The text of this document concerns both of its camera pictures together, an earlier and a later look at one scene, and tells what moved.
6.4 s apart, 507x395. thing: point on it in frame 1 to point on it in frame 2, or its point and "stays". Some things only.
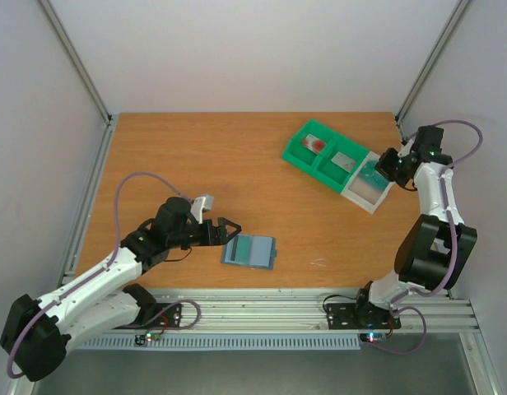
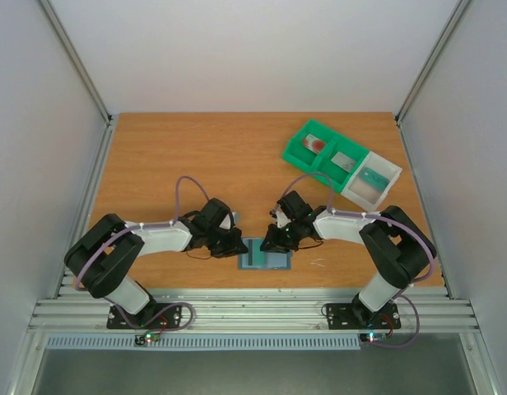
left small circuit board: (141, 339) stays
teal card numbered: (243, 248) to (258, 256)
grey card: (344, 162) stays
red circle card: (313, 143) stays
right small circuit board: (371, 337) stays
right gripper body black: (387, 165) to (276, 241)
